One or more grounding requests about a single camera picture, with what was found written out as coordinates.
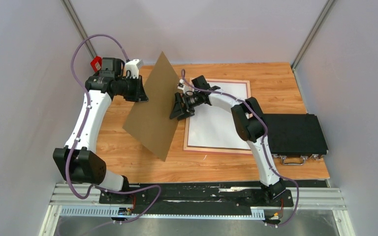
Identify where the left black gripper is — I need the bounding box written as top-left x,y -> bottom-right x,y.
115,75 -> 149,102

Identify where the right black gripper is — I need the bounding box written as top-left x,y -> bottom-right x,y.
171,92 -> 203,120

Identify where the grey backing board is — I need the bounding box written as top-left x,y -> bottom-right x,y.
123,52 -> 179,161

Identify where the Great Wall photo print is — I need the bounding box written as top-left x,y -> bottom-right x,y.
184,79 -> 251,153

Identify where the wooden picture frame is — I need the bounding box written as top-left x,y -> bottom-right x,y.
183,78 -> 253,155

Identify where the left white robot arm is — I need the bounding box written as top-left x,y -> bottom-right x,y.
53,58 -> 149,203

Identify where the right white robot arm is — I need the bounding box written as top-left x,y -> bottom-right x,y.
169,75 -> 286,205

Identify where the red small box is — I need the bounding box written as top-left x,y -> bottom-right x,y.
90,56 -> 102,72

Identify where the black poker chip case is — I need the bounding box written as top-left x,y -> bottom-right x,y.
263,114 -> 329,166

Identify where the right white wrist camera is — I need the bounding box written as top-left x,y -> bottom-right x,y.
177,79 -> 186,92

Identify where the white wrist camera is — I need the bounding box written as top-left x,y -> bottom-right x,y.
177,79 -> 186,92
124,59 -> 144,79

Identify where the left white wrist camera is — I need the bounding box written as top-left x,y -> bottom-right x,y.
124,59 -> 144,79

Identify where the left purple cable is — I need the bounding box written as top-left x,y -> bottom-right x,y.
65,34 -> 162,225

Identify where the purple cable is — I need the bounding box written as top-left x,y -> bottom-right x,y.
180,69 -> 300,228
65,34 -> 162,225

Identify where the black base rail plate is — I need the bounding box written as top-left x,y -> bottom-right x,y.
99,181 -> 295,216

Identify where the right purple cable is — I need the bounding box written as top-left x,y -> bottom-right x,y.
180,69 -> 300,228

